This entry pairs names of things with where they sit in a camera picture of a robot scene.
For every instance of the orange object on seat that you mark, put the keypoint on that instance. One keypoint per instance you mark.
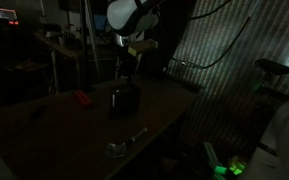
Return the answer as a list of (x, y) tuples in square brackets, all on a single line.
[(25, 65)]

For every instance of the wooden side table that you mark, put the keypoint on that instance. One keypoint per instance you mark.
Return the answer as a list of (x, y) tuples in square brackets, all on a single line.
[(60, 48)]

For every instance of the wrist camera with yellow tape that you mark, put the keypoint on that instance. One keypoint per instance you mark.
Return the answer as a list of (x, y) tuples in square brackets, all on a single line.
[(142, 46)]

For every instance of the white fabric covered object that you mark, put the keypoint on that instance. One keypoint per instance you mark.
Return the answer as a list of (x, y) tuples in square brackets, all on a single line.
[(284, 143)]

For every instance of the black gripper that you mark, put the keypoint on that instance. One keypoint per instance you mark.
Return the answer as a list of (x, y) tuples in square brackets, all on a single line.
[(126, 63)]

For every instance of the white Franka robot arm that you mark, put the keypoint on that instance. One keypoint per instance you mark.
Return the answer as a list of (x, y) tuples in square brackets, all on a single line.
[(127, 16)]

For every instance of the red block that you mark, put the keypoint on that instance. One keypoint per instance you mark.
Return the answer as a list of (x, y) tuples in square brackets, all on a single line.
[(83, 99)]

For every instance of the black box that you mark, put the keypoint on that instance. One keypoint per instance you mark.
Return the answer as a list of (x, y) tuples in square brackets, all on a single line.
[(124, 101)]

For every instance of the small clear shiny object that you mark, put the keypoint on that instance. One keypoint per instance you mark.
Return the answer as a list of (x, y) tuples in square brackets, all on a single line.
[(115, 150)]

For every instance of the black tripod pole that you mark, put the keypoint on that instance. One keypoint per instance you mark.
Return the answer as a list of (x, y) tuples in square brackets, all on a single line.
[(84, 43)]

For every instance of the black camera stand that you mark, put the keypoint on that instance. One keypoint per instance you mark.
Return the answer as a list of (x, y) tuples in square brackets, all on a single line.
[(267, 86)]

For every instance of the glowing green object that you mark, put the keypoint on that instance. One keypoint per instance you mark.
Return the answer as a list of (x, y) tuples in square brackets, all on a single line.
[(237, 166), (221, 169)]

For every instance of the black stereo camera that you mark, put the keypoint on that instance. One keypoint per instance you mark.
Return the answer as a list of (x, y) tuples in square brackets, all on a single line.
[(272, 66)]

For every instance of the marker pen with white cap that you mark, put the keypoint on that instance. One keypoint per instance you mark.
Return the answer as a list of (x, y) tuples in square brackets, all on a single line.
[(136, 136)]

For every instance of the lit computer monitor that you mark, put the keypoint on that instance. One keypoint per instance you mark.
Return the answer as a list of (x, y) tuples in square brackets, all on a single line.
[(0, 13)]

